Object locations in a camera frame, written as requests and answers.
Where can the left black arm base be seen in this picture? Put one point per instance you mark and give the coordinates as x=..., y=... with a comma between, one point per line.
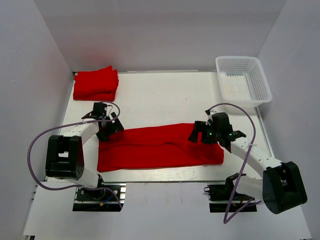
x=100, y=200

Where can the white plastic basket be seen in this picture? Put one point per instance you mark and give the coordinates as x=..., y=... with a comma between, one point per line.
x=242, y=81

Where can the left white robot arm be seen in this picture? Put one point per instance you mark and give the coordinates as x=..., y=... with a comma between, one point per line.
x=65, y=155

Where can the folded red t shirt stack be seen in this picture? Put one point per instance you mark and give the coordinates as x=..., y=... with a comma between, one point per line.
x=97, y=85

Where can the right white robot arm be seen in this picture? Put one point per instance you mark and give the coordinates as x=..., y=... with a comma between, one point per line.
x=280, y=186

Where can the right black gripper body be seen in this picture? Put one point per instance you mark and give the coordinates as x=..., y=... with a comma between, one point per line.
x=212, y=134

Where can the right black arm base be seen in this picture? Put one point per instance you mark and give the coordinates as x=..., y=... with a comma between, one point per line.
x=218, y=196

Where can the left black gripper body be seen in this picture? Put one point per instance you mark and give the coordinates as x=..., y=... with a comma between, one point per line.
x=110, y=129

